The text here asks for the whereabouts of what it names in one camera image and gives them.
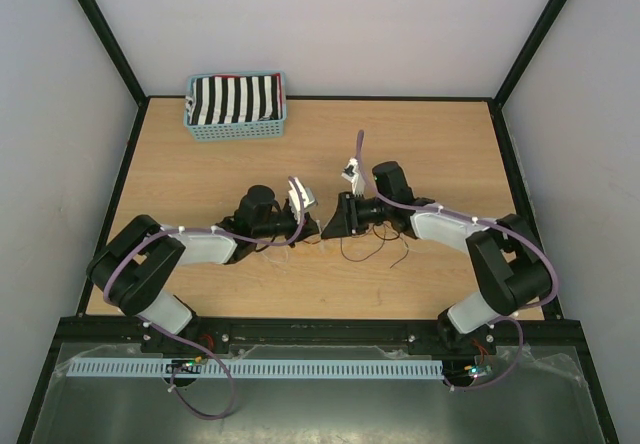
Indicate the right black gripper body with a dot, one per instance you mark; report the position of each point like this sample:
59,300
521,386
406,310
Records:
371,211

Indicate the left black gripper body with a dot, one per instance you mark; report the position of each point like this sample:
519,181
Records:
284,224

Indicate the white zip tie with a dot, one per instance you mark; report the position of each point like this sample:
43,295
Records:
320,244

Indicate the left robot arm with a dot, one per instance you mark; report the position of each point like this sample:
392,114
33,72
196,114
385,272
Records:
133,269

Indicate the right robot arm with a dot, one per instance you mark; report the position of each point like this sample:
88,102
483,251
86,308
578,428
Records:
510,269

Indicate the light blue plastic basket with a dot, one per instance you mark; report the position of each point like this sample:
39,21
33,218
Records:
210,133

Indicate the black white striped cloth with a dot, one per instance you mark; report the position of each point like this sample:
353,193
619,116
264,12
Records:
199,103

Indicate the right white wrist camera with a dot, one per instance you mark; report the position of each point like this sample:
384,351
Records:
354,176

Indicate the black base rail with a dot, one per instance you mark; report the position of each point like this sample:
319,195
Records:
222,335

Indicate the light blue slotted cable duct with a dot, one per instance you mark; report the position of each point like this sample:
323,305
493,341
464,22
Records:
257,369

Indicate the black enclosure frame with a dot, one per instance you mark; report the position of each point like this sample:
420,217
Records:
553,330

